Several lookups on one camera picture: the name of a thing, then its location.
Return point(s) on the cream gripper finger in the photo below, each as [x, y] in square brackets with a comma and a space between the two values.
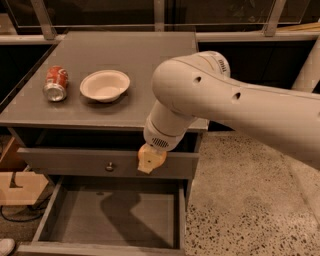
[148, 160]

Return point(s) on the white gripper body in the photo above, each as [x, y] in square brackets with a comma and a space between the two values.
[162, 138]

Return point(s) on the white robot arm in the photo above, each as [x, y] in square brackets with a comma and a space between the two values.
[199, 86]

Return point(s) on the brass drawer knob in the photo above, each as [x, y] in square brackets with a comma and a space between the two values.
[110, 167]

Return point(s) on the grey upper drawer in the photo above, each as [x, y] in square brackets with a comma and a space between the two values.
[84, 162]

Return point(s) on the grey drawer cabinet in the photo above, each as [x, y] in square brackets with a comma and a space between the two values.
[79, 120]

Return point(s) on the grey open middle drawer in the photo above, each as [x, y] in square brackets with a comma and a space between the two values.
[91, 216]

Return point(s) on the white paper bowl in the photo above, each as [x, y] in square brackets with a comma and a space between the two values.
[104, 86]

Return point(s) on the red soda can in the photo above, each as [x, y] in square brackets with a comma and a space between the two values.
[55, 88]

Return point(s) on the cardboard box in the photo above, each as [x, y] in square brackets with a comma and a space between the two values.
[18, 185]

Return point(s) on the black low cabinet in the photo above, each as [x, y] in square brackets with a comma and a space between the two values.
[267, 63]

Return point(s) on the white shoe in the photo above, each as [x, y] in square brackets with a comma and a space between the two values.
[6, 246]

